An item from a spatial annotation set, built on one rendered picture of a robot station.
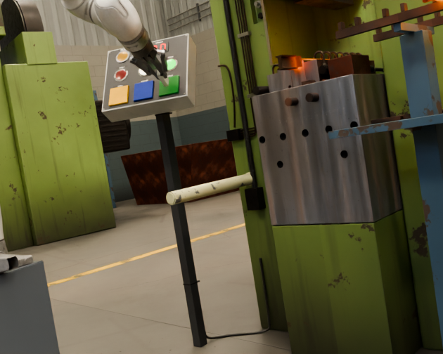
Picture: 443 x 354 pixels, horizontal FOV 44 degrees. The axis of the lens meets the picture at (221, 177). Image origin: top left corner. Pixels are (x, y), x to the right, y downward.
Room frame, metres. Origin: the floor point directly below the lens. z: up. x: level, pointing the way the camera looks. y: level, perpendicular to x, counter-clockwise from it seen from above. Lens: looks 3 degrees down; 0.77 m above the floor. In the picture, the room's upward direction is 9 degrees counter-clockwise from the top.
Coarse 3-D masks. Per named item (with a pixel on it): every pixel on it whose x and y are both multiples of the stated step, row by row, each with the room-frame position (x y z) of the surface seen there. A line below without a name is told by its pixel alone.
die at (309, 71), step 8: (304, 64) 1.80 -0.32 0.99; (312, 64) 1.78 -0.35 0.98; (320, 64) 1.79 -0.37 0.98; (280, 72) 1.87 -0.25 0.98; (288, 72) 1.85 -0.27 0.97; (296, 72) 1.83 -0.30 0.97; (304, 72) 1.81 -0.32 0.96; (312, 72) 1.79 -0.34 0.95; (272, 80) 1.89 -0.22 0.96; (280, 80) 1.87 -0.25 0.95; (288, 80) 1.85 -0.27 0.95; (296, 80) 1.83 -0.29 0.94; (304, 80) 1.81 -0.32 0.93; (320, 80) 1.78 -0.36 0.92; (272, 88) 1.89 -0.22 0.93; (280, 88) 1.87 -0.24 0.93
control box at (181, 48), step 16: (176, 48) 2.07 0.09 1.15; (192, 48) 2.09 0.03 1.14; (112, 64) 2.14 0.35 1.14; (128, 64) 2.11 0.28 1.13; (176, 64) 2.03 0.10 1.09; (192, 64) 2.06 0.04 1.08; (112, 80) 2.10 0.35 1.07; (128, 80) 2.07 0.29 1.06; (144, 80) 2.05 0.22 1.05; (192, 80) 2.03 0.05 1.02; (176, 96) 1.96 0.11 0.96; (192, 96) 2.00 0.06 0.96; (112, 112) 2.05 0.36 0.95; (128, 112) 2.05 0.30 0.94; (144, 112) 2.05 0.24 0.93; (160, 112) 2.05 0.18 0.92
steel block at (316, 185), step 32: (256, 96) 1.87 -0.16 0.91; (288, 96) 1.78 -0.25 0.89; (320, 96) 1.71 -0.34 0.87; (352, 96) 1.64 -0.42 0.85; (384, 96) 1.78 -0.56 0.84; (256, 128) 1.88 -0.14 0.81; (288, 128) 1.80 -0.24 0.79; (320, 128) 1.72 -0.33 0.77; (288, 160) 1.81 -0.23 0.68; (320, 160) 1.73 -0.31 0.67; (352, 160) 1.66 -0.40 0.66; (384, 160) 1.73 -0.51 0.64; (288, 192) 1.82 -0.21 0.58; (320, 192) 1.74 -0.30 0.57; (352, 192) 1.67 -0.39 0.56; (384, 192) 1.71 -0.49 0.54; (288, 224) 1.84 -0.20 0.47
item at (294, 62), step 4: (276, 56) 1.76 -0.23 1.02; (280, 56) 1.75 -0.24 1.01; (284, 56) 1.76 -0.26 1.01; (288, 56) 1.77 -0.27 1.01; (292, 56) 1.79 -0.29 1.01; (296, 56) 1.80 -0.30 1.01; (300, 56) 1.80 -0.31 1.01; (280, 60) 1.75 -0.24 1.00; (284, 60) 1.76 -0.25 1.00; (288, 60) 1.78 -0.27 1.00; (292, 60) 1.79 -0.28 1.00; (296, 60) 1.80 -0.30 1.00; (300, 60) 1.80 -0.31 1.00; (280, 64) 1.75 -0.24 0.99; (284, 64) 1.76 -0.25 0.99; (288, 64) 1.78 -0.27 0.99; (292, 64) 1.79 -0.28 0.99; (296, 64) 1.81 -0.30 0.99; (300, 64) 1.80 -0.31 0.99; (280, 68) 1.75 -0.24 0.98; (284, 68) 1.74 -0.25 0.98; (288, 68) 1.76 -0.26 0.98; (292, 68) 1.78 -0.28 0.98; (296, 68) 1.80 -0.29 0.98
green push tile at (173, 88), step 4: (172, 76) 2.00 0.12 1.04; (176, 76) 2.00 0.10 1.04; (172, 80) 1.99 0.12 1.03; (176, 80) 1.99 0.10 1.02; (160, 84) 2.00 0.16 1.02; (172, 84) 1.98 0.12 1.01; (176, 84) 1.98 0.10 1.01; (160, 88) 1.99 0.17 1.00; (164, 88) 1.99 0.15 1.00; (168, 88) 1.98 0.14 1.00; (172, 88) 1.98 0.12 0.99; (176, 88) 1.97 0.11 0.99; (160, 92) 1.99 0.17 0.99; (164, 92) 1.98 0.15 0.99; (168, 92) 1.97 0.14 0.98; (172, 92) 1.97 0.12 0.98; (176, 92) 1.96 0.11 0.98; (160, 96) 1.99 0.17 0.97
